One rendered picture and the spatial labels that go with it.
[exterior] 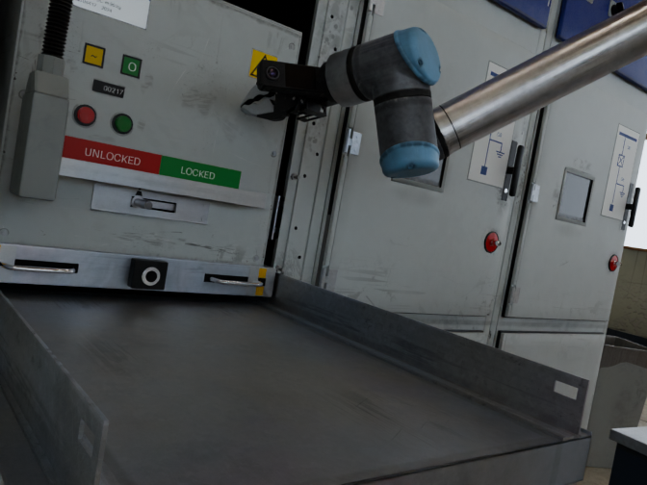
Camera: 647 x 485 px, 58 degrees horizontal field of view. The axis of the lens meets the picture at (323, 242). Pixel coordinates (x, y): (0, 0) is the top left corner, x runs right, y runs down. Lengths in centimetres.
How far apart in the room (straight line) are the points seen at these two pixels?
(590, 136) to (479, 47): 60
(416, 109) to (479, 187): 72
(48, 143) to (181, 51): 31
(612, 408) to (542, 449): 273
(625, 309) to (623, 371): 584
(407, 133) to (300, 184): 39
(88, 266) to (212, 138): 31
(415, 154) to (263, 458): 54
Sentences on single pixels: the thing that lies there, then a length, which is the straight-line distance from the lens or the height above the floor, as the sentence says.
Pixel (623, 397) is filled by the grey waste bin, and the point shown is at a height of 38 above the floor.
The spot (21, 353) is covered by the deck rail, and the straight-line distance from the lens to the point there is 58.
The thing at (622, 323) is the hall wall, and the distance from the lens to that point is 923.
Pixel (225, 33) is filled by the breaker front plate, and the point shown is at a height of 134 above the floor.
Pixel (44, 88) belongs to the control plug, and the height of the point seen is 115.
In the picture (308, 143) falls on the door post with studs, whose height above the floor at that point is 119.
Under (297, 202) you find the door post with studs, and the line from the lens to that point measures 123.
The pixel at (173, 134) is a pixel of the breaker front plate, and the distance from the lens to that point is 108.
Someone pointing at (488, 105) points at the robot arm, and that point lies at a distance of 106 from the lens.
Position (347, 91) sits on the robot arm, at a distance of 97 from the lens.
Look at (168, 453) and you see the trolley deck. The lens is 51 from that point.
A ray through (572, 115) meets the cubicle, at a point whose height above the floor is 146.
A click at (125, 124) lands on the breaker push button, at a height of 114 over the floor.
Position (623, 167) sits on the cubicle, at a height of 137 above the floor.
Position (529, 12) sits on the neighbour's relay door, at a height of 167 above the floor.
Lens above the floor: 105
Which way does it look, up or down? 3 degrees down
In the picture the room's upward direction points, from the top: 10 degrees clockwise
